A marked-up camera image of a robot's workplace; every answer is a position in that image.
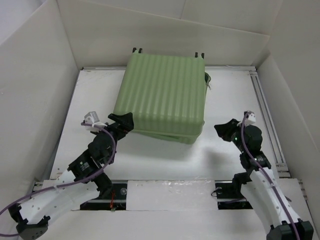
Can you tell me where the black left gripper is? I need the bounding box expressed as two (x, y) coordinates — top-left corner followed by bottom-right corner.
(92, 112), (134, 147)

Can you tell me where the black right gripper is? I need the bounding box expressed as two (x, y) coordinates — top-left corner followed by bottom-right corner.
(213, 118), (247, 153)

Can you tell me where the green suitcase blue lining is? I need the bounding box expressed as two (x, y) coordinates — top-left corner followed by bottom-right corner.
(113, 48), (211, 145)

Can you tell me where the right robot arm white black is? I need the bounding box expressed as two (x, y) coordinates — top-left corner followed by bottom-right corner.
(214, 119), (314, 240)

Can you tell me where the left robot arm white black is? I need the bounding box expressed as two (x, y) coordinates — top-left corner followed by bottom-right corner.
(7, 111), (134, 240)

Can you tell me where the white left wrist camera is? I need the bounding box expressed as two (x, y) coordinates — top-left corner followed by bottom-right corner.
(81, 111), (106, 132)

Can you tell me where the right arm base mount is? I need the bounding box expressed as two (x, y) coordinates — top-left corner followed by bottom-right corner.
(211, 180), (253, 210)

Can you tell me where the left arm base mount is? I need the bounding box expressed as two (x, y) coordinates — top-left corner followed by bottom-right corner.
(80, 180), (128, 212)

